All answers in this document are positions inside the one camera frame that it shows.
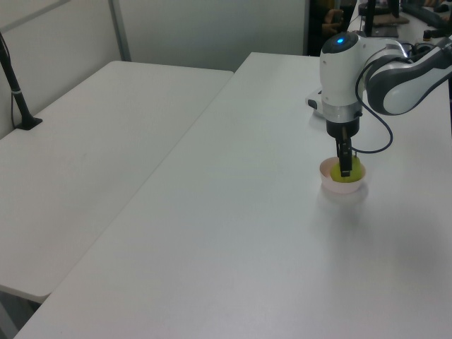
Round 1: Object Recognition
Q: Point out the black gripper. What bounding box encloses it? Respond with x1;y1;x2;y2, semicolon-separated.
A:
325;118;362;178

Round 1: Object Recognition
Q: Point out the green pear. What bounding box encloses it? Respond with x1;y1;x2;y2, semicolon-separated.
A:
328;155;367;184

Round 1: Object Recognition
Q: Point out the pink plastic bowl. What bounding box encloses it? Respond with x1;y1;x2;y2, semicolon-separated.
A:
319;157;368;194

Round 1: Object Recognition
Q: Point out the background person hand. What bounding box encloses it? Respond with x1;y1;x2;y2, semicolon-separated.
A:
322;8;345;35

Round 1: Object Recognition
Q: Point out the black monitor stand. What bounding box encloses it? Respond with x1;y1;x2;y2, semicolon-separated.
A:
359;0;400;38

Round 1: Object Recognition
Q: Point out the black device with orange tip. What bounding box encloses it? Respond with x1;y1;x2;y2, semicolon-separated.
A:
422;28;449;40

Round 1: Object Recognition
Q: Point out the white side table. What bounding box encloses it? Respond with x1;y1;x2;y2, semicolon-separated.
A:
0;60;235;298

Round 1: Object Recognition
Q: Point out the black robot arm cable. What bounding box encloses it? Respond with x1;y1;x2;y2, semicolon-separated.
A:
352;44;424;155

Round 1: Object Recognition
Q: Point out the grey metal partition post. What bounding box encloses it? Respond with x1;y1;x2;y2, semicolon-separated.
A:
108;0;132;63

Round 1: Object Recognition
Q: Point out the black camera pole stand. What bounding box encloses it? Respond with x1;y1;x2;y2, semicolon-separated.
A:
0;30;44;131

